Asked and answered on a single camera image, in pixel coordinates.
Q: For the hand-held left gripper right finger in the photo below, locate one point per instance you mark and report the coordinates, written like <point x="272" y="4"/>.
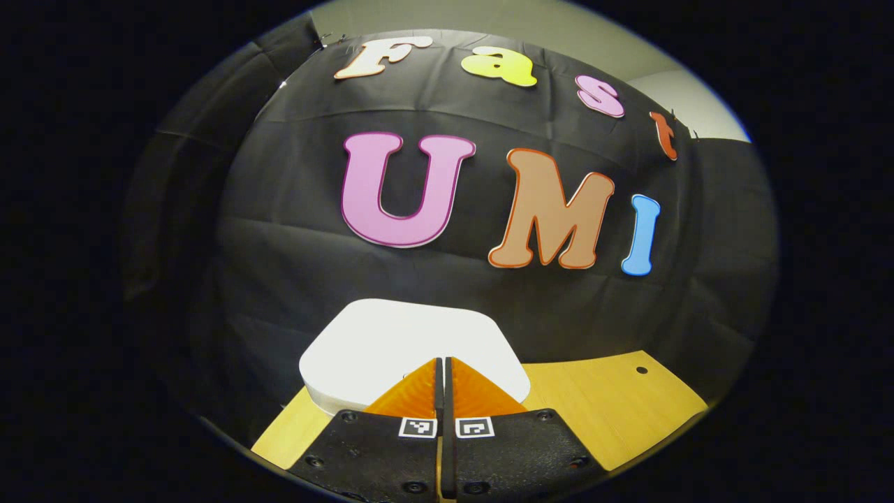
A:
<point x="517" y="454"/>

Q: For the wooden desktop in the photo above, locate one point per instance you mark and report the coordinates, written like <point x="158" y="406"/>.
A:
<point x="614" y="405"/>

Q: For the plain black backdrop cloth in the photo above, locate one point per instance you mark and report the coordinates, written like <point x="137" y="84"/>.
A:
<point x="733" y="244"/>
<point x="181" y="209"/>

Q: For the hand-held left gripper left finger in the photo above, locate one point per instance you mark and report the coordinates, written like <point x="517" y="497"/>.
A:
<point x="370" y="454"/>

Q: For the white desktop garbage bin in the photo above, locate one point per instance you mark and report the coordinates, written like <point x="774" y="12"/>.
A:
<point x="391" y="342"/>

